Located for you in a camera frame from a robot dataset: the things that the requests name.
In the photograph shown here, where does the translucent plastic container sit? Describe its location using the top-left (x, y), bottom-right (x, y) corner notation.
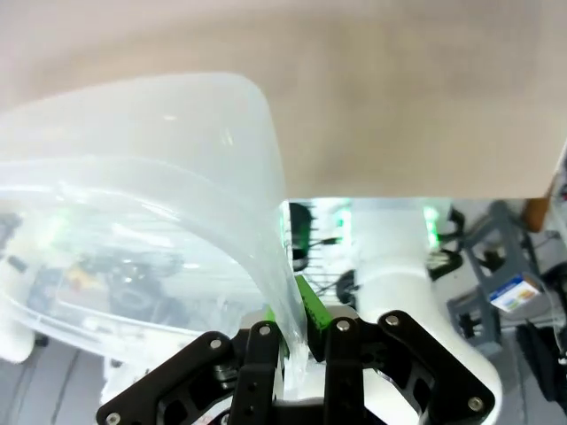
top-left (0, 72), bottom-right (311, 390)

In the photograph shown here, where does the blue and white carton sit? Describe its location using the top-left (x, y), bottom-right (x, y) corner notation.
top-left (488, 273), bottom-right (545, 314)

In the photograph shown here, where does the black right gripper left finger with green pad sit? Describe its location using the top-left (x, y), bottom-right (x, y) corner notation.
top-left (97, 305), bottom-right (285, 425)

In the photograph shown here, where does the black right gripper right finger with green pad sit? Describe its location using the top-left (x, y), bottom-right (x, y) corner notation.
top-left (294, 274), bottom-right (496, 425)

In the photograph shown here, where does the grey plastic step stool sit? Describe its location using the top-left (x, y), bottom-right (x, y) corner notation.
top-left (446, 201), bottom-right (548, 358)

